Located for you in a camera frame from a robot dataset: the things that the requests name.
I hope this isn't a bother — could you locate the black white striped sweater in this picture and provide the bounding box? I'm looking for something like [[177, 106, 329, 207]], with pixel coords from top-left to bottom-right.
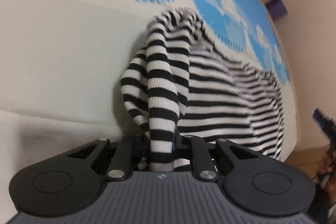
[[121, 8, 284, 172]]

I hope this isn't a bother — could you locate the purple bag by wall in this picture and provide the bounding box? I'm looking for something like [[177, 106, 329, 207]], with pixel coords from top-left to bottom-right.
[[265, 0, 288, 20]]

